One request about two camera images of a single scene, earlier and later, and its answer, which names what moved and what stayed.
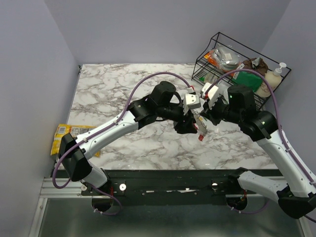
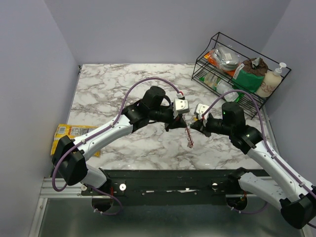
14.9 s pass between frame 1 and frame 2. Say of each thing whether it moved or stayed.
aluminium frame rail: stayed
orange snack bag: stayed
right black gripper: moved
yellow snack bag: stayed
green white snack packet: stayed
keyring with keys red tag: moved
